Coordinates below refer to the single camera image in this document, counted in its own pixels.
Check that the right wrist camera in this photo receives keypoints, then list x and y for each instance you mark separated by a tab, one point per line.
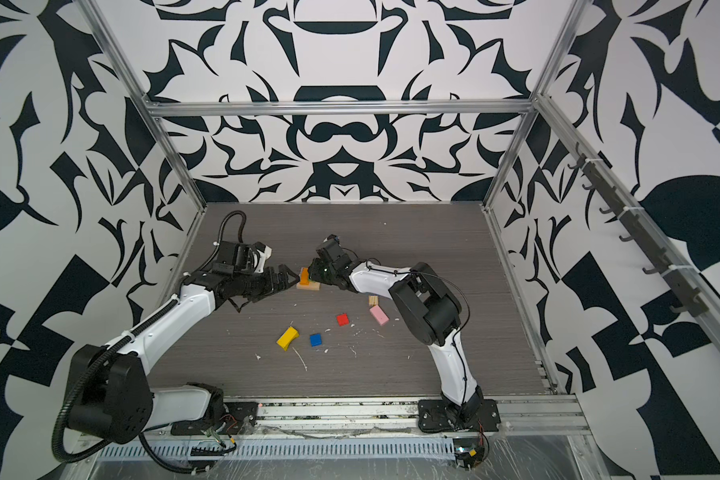
331	247

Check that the aluminium front rail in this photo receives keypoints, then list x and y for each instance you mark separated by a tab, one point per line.
368	428

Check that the pink wood block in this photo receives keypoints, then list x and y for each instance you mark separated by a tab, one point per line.
379	315

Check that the yellow arch wood block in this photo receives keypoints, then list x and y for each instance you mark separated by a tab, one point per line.
286	339

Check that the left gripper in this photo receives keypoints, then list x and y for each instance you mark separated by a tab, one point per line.
271	285

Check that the blue cube wood block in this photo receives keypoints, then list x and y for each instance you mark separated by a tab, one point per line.
315	339

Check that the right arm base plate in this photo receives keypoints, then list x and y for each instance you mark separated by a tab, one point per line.
441	416

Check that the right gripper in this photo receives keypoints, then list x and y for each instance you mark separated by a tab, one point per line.
315	273

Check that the red cube wood block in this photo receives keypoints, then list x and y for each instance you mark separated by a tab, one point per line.
342	320

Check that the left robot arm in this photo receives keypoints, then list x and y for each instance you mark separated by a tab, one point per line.
108	398

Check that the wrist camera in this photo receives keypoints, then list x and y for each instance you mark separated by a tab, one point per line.
331	247
256	257

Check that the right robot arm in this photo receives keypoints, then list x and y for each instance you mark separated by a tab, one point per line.
426	304

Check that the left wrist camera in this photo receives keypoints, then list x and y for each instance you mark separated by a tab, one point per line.
256	257

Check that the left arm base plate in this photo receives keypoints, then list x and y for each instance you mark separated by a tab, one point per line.
228	418

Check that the aluminium frame crossbar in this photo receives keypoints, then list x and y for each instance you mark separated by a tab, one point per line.
164	110

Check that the black hook rack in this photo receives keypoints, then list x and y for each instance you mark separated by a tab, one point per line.
641	230

